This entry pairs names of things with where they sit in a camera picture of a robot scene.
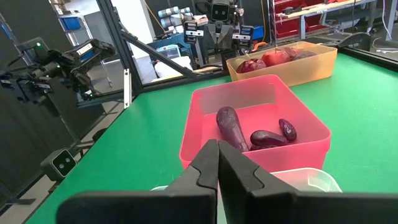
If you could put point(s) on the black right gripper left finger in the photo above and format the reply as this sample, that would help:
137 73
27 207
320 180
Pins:
202 174

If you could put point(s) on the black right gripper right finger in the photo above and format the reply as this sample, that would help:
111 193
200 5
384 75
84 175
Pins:
236 180

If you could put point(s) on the small purple eggplant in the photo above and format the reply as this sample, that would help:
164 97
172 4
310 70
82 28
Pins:
287 129
267 138

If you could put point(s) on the long purple eggplant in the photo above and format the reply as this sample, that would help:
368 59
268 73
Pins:
231 127

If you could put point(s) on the dark red apple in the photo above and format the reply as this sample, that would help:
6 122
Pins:
251 66

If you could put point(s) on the red yellow-patched apple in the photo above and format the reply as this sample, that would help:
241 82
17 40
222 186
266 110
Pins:
275 58

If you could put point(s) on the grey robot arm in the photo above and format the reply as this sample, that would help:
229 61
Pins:
172 18

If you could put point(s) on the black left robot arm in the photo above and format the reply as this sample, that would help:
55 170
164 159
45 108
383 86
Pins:
99 46

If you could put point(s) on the clear translucent plastic basket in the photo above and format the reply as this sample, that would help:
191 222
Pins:
308 180

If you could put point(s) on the blue storage bin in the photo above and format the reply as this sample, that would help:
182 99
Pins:
71 23

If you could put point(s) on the pink translucent plastic basket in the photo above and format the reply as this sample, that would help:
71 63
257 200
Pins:
248 93

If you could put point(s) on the orange translucent plastic basket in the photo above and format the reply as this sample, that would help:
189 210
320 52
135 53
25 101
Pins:
311 71

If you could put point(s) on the red storage bin shelf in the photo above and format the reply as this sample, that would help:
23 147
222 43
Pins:
287 26

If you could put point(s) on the wooden workbench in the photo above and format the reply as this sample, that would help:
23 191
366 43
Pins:
326 9

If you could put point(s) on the black depth camera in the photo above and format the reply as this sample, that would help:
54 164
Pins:
59 163

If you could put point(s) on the white frame strip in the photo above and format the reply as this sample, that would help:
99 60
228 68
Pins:
127 90

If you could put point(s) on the black robot with camera head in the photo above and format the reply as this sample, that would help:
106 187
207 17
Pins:
220 31

